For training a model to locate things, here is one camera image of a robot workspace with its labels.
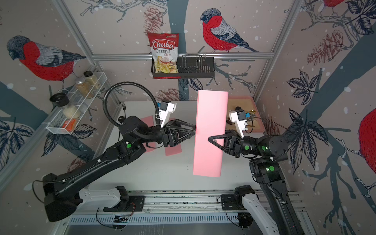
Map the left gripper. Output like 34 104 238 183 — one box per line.
137 119 195 149

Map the black ladle spoon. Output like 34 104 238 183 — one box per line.
118 116 125 141

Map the spice jar silver lid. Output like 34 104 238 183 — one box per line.
75 78 94 99

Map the black wire wall basket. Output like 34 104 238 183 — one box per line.
151 55 215 79

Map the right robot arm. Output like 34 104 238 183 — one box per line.
208 130 304 235

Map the Chuba cassava chips bag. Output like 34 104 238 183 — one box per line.
147 32 179 74

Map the black fork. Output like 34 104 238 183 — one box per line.
121 103 126 118

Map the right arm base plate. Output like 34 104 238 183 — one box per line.
220 193 263 212

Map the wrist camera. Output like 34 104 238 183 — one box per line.
157 100 176 127
229 106 256 138

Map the small red packet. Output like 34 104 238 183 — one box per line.
62 118 77 132

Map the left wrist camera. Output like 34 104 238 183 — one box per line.
157 100 176 127

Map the spice jar dark lid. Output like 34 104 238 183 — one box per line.
84 71 101 90

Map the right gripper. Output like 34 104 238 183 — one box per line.
209 131 263 162

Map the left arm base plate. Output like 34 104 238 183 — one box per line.
103 195 146 212

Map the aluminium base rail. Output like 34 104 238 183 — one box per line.
60 189 307 215

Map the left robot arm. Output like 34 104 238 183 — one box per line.
42 116 196 222

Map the clear acrylic wall shelf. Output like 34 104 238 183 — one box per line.
47 71 107 135

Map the black lid rice jar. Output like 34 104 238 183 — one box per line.
50 93 81 119

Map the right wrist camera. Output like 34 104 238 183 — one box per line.
229 106 256 138

